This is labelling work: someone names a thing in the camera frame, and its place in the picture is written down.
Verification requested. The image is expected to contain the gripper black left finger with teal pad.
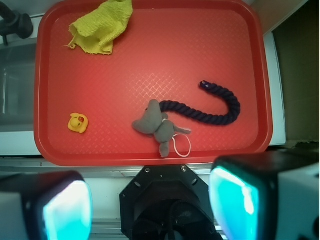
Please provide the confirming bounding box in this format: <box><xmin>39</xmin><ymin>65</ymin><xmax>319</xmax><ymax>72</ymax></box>
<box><xmin>0</xmin><ymin>171</ymin><xmax>93</xmax><ymax>240</ymax></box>

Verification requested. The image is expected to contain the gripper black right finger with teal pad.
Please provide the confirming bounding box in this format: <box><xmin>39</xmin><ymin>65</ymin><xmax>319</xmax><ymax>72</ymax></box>
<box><xmin>209</xmin><ymin>149</ymin><xmax>320</xmax><ymax>240</ymax></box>

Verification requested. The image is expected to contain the yellow rubber duck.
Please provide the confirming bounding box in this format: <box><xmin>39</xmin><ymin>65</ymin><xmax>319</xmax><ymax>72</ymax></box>
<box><xmin>67</xmin><ymin>112</ymin><xmax>89</xmax><ymax>134</ymax></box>

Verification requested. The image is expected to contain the grey plush mouse toy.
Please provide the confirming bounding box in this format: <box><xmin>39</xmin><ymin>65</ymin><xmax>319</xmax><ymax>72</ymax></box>
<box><xmin>132</xmin><ymin>99</ymin><xmax>192</xmax><ymax>158</ymax></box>

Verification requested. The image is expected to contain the grey toy sink basin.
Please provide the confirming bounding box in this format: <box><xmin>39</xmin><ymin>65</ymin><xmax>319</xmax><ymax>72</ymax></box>
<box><xmin>0</xmin><ymin>38</ymin><xmax>40</xmax><ymax>156</ymax></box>

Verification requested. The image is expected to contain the brown cardboard box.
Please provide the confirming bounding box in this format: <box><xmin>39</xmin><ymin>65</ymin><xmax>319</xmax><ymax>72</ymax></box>
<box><xmin>272</xmin><ymin>0</ymin><xmax>320</xmax><ymax>148</ymax></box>

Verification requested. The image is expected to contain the yellow woven cloth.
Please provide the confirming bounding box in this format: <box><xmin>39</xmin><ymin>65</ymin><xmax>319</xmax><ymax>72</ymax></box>
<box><xmin>67</xmin><ymin>0</ymin><xmax>133</xmax><ymax>55</ymax></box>

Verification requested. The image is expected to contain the red plastic tray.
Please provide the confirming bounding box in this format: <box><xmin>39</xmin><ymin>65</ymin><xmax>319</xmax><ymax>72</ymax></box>
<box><xmin>34</xmin><ymin>0</ymin><xmax>273</xmax><ymax>166</ymax></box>

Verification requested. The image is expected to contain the grey faucet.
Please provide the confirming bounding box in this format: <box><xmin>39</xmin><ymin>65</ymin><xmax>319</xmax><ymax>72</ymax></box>
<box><xmin>0</xmin><ymin>1</ymin><xmax>34</xmax><ymax>47</ymax></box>

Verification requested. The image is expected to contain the dark blue twisted rope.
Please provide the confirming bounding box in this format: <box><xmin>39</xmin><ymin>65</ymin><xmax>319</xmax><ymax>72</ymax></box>
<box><xmin>159</xmin><ymin>80</ymin><xmax>242</xmax><ymax>126</ymax></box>

